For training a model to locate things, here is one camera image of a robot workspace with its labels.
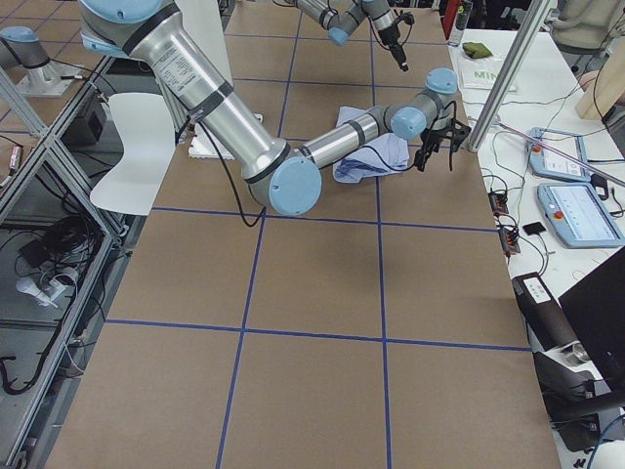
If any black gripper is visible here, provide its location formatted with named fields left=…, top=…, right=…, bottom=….
left=414, top=123, right=448, bottom=171
left=378, top=24, right=409, bottom=72

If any blue striped button shirt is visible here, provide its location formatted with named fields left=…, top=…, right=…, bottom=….
left=332, top=133, right=409, bottom=184

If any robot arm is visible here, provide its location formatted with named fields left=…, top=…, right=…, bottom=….
left=80, top=1, right=471, bottom=216
left=286, top=0, right=415, bottom=71

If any green bean bag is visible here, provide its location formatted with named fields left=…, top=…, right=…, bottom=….
left=462, top=42, right=493, bottom=60

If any white paper sheet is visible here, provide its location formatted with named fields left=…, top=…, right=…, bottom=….
left=457, top=52, right=504, bottom=90

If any orange black electronics board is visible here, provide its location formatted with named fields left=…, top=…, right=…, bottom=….
left=487, top=192, right=509, bottom=216

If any upper teach pendant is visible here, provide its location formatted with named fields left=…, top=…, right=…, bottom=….
left=525, top=126, right=601, bottom=182

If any teach pendant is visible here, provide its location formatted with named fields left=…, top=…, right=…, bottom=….
left=536, top=183, right=624, bottom=248
left=525, top=126, right=601, bottom=182

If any lower teach pendant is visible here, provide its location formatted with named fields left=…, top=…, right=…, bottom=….
left=536, top=183, right=624, bottom=248

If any black laptop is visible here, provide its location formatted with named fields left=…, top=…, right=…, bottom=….
left=559, top=249, right=625, bottom=390

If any white chair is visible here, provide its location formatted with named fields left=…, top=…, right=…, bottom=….
left=90, top=92, right=176, bottom=216

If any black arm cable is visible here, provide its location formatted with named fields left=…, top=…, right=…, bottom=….
left=187, top=114, right=460, bottom=229

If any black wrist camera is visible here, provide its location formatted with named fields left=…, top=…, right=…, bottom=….
left=442, top=117, right=472, bottom=152
left=394, top=10, right=415, bottom=26

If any aluminium frame post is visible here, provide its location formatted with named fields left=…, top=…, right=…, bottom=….
left=467, top=0, right=558, bottom=152

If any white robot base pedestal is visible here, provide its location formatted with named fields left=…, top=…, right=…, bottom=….
left=175, top=0, right=265, bottom=160

